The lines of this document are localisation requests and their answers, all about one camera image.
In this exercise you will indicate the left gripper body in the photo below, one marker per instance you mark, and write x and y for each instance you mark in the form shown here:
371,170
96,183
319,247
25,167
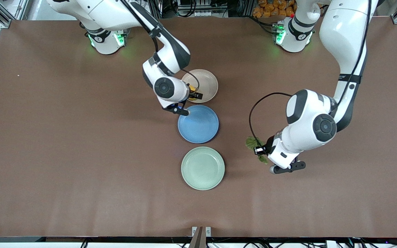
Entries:
269,143

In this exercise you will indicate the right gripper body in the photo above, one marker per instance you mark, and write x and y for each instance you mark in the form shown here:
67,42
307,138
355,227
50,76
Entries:
192,93

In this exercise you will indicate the yellow lemon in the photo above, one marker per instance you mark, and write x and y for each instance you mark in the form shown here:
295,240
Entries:
193,97

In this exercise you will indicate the green lettuce leaf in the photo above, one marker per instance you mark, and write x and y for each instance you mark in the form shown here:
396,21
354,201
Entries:
252,142

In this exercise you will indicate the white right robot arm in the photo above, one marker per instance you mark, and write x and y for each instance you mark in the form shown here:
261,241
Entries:
171,55

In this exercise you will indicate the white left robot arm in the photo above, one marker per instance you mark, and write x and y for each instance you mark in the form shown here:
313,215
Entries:
339,51

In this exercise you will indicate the cream round plate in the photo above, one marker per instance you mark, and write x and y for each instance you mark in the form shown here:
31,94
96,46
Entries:
207,84

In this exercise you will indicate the blue round plate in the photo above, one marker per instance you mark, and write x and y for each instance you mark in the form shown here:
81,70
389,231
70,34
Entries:
198,124

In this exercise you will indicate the pale green round plate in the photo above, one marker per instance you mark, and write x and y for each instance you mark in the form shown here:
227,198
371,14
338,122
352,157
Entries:
202,168

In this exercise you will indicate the orange items in bin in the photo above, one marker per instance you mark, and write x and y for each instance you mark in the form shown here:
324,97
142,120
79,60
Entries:
271,8

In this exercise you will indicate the metal bracket at table edge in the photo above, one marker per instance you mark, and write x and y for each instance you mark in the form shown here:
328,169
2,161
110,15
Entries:
201,236

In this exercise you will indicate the black table edge rail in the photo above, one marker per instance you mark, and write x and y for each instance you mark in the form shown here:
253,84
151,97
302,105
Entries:
81,239

